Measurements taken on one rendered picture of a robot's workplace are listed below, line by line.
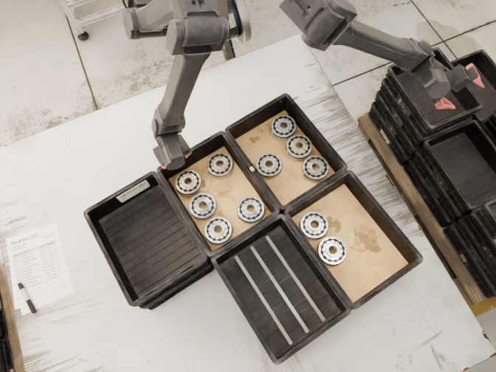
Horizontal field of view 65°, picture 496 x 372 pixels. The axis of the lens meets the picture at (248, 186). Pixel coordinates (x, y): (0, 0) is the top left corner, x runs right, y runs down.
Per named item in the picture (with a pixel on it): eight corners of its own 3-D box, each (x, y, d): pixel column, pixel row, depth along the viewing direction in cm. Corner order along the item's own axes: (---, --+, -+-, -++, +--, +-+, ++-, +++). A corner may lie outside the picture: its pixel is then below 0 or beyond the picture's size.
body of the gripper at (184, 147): (190, 150, 124) (187, 140, 117) (162, 167, 122) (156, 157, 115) (181, 136, 126) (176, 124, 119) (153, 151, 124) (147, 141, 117)
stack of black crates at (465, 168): (401, 167, 225) (423, 140, 193) (446, 148, 228) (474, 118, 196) (440, 229, 211) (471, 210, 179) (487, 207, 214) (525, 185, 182)
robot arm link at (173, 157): (182, 111, 110) (152, 115, 106) (196, 145, 106) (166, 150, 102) (176, 134, 120) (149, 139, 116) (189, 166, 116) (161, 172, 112)
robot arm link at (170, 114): (222, 9, 76) (169, 11, 71) (232, 33, 75) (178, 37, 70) (181, 115, 114) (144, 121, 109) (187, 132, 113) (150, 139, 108)
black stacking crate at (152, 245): (95, 221, 151) (83, 212, 141) (162, 181, 156) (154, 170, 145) (142, 310, 138) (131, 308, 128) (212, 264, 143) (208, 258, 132)
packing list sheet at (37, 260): (1, 240, 162) (1, 240, 161) (55, 219, 164) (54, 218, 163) (16, 317, 150) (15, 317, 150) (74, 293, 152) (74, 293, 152)
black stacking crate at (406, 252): (281, 221, 148) (283, 212, 137) (343, 180, 152) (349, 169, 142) (346, 312, 135) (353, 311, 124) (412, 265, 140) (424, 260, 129)
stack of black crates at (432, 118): (365, 114, 238) (386, 66, 197) (408, 96, 242) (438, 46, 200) (400, 167, 225) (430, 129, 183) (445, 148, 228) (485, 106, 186)
